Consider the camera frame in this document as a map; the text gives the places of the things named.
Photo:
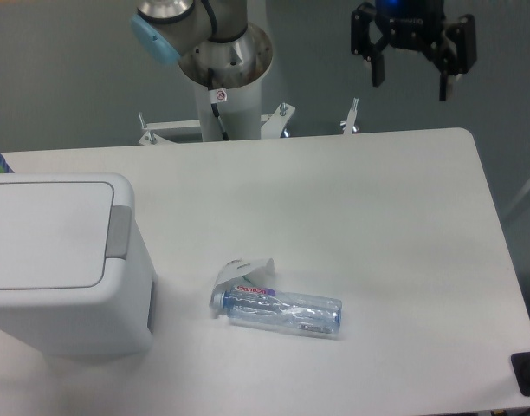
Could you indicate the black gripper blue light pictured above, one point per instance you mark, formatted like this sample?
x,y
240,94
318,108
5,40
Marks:
x,y
415,26

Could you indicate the white push-button trash can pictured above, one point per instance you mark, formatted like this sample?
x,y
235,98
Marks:
x,y
75,275

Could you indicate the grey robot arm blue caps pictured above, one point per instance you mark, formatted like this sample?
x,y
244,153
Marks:
x,y
216,46

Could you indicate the metal clamp bolt behind table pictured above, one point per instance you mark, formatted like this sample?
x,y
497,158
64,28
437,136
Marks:
x,y
349,126

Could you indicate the crumpled white paper wrapper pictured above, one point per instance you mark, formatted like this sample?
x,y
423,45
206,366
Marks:
x,y
253,273

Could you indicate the clear plastic water bottle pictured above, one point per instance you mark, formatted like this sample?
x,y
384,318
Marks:
x,y
299,313

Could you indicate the black device at table edge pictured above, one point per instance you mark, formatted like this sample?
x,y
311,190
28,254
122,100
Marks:
x,y
521,367

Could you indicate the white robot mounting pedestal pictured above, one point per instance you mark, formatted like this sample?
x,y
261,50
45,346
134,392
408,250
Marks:
x,y
222,114

